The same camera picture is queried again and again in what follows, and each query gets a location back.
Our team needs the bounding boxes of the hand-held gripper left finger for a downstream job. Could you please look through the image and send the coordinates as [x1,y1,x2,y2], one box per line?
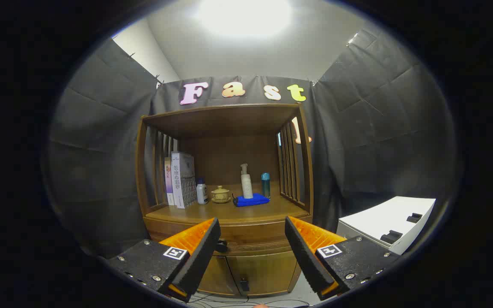
[107,217,221,302]

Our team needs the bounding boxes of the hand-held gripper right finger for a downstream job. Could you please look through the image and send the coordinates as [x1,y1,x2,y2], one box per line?
[284,216,401,300]

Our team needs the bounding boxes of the wooden drawer with black knob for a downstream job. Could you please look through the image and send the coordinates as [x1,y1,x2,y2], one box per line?
[146,219,313,257]

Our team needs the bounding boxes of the wooden cabinet door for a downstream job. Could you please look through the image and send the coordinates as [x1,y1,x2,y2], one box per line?
[227,252,303,296]
[197,256,241,296]

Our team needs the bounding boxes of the wooden countertop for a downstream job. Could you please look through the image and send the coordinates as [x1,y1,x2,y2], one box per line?
[145,184,312,223]

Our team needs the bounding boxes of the white plastic drawer unit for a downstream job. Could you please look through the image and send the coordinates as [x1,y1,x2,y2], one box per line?
[337,196,437,255]

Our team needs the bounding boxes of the wooden cabinet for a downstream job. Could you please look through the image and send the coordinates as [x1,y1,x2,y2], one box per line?
[135,103,314,298]

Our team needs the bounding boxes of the white bottle with blue cap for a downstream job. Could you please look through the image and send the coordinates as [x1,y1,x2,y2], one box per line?
[196,178,209,205]

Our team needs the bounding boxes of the yellow lidded teacup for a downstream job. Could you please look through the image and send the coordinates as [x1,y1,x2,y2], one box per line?
[211,185,232,204]

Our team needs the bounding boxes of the blue folded cloth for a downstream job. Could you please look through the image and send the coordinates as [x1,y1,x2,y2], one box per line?
[232,193,270,207]

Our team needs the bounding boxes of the large white book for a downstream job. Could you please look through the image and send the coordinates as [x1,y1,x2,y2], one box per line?
[171,151,197,209]

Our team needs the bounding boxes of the thin purple book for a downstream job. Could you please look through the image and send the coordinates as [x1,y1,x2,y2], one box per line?
[164,157,175,206]

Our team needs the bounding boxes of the white pump bottle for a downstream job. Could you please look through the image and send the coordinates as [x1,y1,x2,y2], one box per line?
[240,163,254,199]

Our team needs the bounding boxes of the black floor cables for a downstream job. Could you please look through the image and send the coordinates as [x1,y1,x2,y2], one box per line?
[187,292,311,308]

